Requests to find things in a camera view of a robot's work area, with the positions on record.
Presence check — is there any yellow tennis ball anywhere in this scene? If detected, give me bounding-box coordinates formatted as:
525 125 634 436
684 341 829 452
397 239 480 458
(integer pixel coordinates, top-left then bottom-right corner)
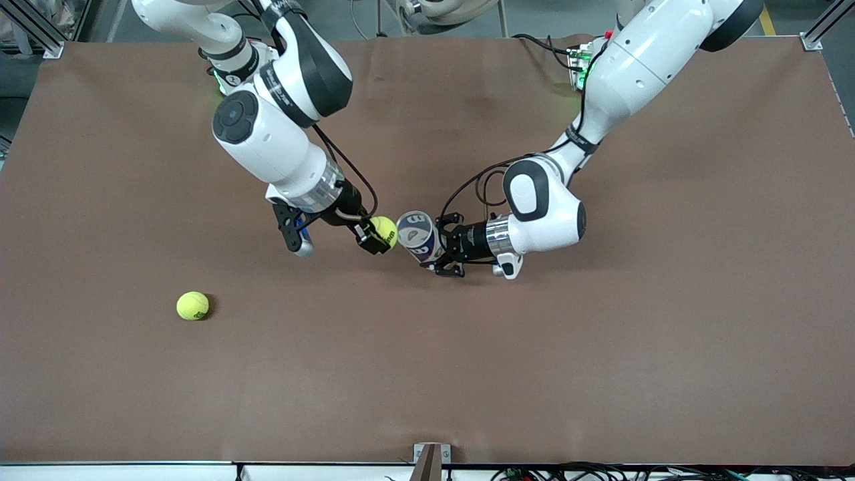
176 291 210 321
369 216 399 249

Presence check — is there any white Wilson tennis ball can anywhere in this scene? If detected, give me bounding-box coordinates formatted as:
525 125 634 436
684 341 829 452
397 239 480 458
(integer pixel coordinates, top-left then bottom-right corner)
396 210 447 263

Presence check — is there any brown table cover sheet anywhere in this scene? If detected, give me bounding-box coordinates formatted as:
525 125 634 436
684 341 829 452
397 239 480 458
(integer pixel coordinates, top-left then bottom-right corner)
0 35 855 467

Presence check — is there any metal base connector box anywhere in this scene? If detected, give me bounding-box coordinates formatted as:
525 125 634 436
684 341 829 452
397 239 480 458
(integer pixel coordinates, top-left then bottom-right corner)
566 41 596 91

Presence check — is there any beige object with metal legs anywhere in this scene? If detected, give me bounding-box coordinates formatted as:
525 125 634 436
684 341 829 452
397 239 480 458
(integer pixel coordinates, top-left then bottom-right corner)
351 0 510 39

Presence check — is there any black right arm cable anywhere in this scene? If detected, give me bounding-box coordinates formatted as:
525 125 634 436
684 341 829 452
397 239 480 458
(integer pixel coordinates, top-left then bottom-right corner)
311 122 379 221

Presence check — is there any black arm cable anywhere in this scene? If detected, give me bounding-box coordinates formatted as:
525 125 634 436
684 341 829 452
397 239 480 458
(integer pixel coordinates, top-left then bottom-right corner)
311 122 379 221
438 37 612 224

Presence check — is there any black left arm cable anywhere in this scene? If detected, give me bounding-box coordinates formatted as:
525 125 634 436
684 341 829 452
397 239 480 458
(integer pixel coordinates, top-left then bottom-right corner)
438 37 612 224

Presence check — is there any metal table edge bracket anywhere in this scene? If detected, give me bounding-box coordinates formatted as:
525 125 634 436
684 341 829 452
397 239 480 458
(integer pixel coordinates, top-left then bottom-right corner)
413 442 452 481

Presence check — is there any black base cable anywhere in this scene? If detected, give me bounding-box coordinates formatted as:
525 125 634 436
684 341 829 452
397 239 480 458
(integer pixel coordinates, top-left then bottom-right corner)
511 32 575 73

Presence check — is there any black cable bundle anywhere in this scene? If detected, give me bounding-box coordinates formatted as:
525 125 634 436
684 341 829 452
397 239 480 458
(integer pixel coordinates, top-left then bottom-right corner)
491 461 855 481

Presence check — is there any aluminium frame post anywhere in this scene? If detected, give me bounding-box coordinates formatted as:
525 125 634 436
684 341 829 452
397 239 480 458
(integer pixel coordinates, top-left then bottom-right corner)
800 0 855 52
0 0 65 59

